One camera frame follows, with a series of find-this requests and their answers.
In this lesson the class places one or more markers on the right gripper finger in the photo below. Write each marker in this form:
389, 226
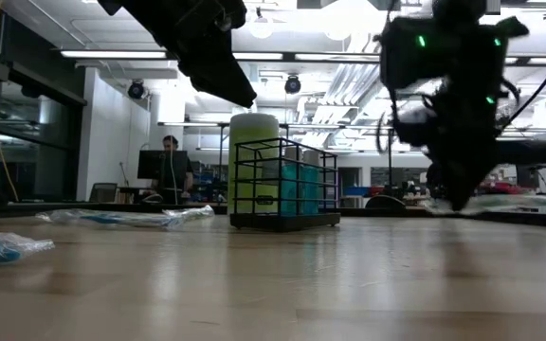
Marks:
458, 184

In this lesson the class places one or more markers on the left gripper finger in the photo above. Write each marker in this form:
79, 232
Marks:
216, 76

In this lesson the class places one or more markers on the blue mouthwash bottle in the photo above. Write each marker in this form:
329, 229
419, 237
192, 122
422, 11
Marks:
311, 189
289, 189

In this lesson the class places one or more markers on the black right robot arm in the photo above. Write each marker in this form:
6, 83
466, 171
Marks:
443, 52

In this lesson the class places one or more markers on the green wipes canister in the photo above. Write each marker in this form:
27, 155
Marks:
254, 128

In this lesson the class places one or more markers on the long ceiling light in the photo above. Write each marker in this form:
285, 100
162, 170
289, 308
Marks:
112, 54

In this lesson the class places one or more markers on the person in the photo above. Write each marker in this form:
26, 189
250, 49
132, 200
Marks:
171, 142

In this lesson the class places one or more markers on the blue storage bin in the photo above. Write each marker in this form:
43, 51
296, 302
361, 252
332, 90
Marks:
356, 191

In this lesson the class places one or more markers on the black computer monitor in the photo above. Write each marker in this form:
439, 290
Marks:
152, 165

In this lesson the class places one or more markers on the black office chair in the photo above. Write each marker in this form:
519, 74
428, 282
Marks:
103, 192

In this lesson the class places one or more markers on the black ceiling camera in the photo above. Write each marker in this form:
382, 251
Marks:
136, 90
293, 85

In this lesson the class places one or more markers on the silver ceiling duct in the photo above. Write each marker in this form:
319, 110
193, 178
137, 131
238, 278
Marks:
349, 76

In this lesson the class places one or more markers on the black aluminium table frame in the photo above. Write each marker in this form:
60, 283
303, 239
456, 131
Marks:
17, 208

